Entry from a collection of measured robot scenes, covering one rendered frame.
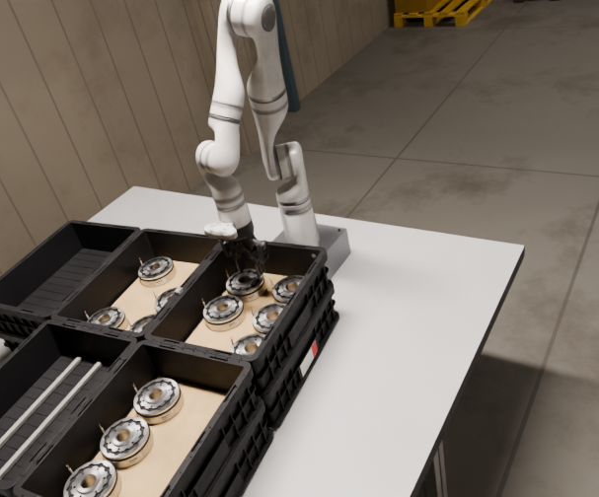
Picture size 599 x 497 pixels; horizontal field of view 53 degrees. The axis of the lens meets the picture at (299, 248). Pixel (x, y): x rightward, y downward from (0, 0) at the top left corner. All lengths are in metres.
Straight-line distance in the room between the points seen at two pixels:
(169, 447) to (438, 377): 0.62
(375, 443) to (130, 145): 2.65
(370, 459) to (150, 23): 2.96
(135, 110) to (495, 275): 2.49
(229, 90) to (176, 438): 0.74
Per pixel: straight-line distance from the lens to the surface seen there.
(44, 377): 1.62
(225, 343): 1.47
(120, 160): 3.60
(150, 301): 1.69
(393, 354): 1.52
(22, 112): 3.22
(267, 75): 1.40
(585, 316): 2.67
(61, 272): 1.99
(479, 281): 1.71
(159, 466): 1.29
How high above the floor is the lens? 1.79
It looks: 34 degrees down
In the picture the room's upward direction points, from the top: 14 degrees counter-clockwise
